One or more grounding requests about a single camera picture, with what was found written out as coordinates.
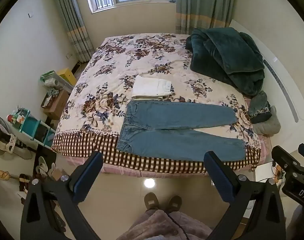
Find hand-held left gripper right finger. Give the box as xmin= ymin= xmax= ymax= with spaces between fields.
xmin=203 ymin=151 xmax=287 ymax=240

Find blue jeans pants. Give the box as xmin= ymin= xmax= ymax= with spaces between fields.
xmin=116 ymin=100 xmax=246 ymax=161

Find folded white pants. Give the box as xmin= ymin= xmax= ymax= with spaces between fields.
xmin=131 ymin=75 xmax=173 ymax=100

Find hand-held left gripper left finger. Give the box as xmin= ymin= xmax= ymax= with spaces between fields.
xmin=20 ymin=151 xmax=104 ymax=240

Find green striped curtain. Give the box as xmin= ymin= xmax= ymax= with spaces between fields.
xmin=50 ymin=0 xmax=95 ymax=63
xmin=175 ymin=0 xmax=236 ymax=34

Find green frilled pillow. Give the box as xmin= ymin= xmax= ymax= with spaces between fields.
xmin=248 ymin=91 xmax=272 ymax=124

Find pair of brown shoes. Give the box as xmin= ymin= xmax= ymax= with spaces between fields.
xmin=18 ymin=174 xmax=30 ymax=193

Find pile of green white packets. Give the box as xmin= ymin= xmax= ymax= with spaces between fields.
xmin=39 ymin=70 xmax=74 ymax=93

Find grey pillow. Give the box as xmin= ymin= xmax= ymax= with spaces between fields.
xmin=252 ymin=106 xmax=281 ymax=135

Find bed with pink sheet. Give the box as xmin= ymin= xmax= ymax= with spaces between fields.
xmin=51 ymin=33 xmax=267 ymax=178

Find brown cardboard box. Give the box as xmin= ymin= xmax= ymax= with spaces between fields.
xmin=41 ymin=90 xmax=71 ymax=120

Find white headboard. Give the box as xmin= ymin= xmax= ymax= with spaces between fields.
xmin=228 ymin=19 xmax=304 ymax=121

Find teal shelf rack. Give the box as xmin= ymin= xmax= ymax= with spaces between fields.
xmin=13 ymin=109 xmax=56 ymax=148

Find white nightstand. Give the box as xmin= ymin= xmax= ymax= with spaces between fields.
xmin=254 ymin=161 xmax=280 ymax=183

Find dark green plush blanket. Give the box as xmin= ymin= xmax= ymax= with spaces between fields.
xmin=185 ymin=27 xmax=265 ymax=96

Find white floor fan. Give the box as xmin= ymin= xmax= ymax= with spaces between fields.
xmin=0 ymin=115 xmax=19 ymax=158

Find pair of white shoes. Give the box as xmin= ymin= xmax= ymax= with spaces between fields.
xmin=36 ymin=156 xmax=56 ymax=178

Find wooden stick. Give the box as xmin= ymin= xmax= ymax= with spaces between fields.
xmin=0 ymin=169 xmax=19 ymax=181

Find person's brown slipper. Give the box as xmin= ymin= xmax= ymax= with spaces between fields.
xmin=168 ymin=195 xmax=182 ymax=212
xmin=144 ymin=192 xmax=159 ymax=210

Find yellow box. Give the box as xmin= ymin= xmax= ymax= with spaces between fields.
xmin=57 ymin=67 xmax=77 ymax=86

